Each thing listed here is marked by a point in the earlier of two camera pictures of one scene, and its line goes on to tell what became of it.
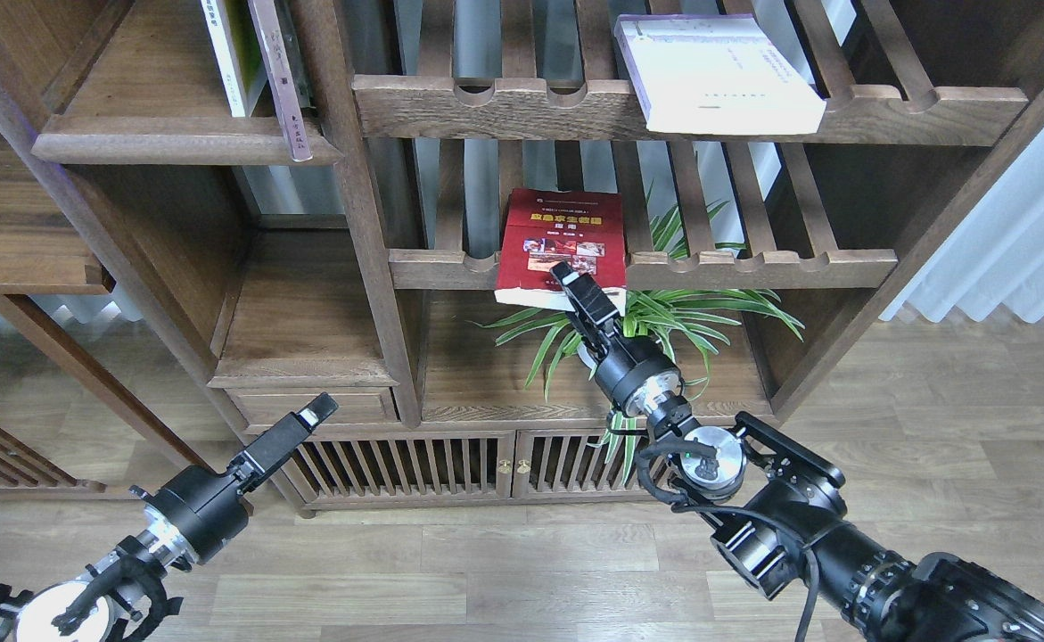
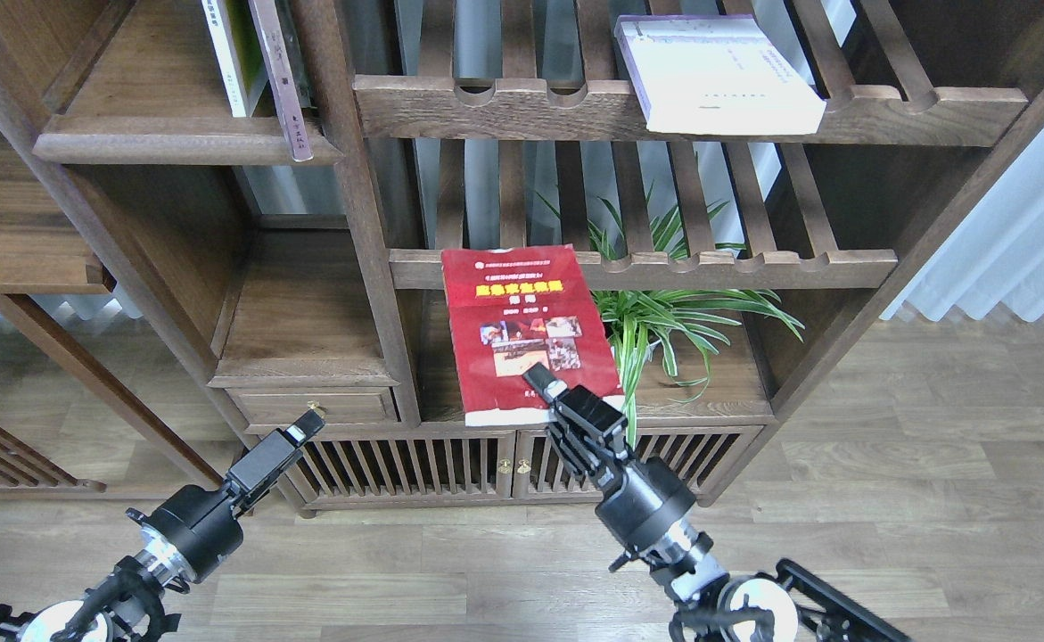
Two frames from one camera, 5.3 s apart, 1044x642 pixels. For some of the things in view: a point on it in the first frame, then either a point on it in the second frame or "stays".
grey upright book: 287,24 stays
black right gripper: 627,368 to 640,500
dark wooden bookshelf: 531,251 stays
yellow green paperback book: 239,53 stays
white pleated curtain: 1027,242 stays
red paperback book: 542,228 to 513,310
